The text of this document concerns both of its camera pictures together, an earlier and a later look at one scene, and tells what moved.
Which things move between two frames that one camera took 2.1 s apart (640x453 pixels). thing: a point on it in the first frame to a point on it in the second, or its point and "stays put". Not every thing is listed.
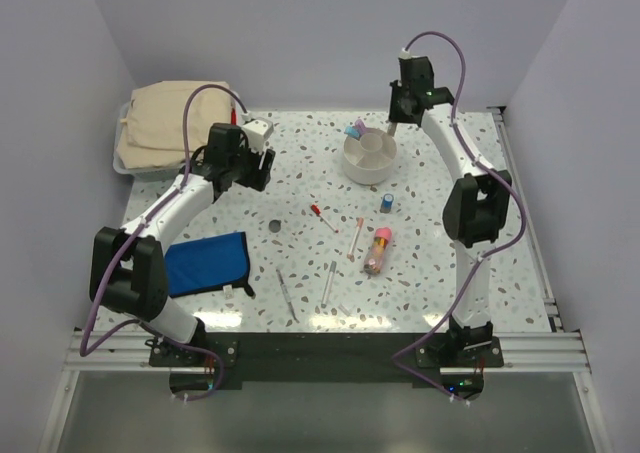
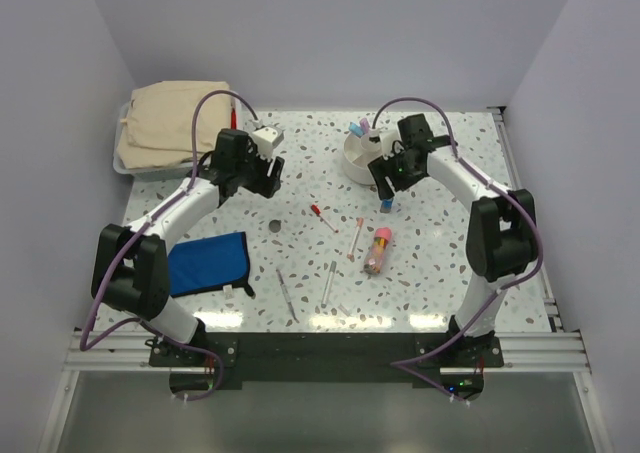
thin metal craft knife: x=286 y=295 stays put
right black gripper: x=394 y=115 to x=381 y=168
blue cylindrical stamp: x=386 y=204 stays put
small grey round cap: x=275 y=225 stays put
